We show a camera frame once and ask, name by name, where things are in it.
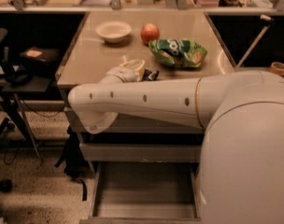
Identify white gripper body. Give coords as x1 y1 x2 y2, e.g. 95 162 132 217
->
100 66 138 84

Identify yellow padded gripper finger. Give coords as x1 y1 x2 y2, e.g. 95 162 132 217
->
121 59 145 82

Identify dark rxbar blueberry wrapper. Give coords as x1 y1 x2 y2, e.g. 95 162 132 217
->
143 69 159 81

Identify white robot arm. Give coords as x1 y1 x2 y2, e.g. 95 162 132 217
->
68 70 284 224

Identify top drawer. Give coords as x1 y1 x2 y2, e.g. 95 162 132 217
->
64 105 206 134

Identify drawer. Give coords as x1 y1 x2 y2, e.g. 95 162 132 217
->
79 162 202 224
79 143 201 162
64 105 206 134

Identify middle drawer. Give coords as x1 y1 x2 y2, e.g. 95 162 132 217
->
79 143 201 162

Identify grey drawer cabinet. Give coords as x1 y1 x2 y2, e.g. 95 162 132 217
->
54 9 239 224

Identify bottom drawer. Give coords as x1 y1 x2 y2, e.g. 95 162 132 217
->
79 162 202 224

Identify red apple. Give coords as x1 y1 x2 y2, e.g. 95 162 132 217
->
140 23 160 45

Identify white bowl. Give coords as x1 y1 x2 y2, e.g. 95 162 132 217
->
95 21 132 44

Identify green chip bag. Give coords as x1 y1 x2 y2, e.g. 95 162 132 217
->
149 39 207 68

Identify black box with label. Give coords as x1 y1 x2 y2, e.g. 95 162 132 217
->
20 47 60 77

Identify black headphones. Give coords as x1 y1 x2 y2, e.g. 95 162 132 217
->
1 60 32 86

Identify black side table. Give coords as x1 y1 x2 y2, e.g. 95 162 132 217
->
0 67 52 162

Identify white stick tool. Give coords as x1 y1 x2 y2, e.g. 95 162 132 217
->
236 14 273 68

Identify tape roll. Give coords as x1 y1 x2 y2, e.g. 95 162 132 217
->
269 62 284 75

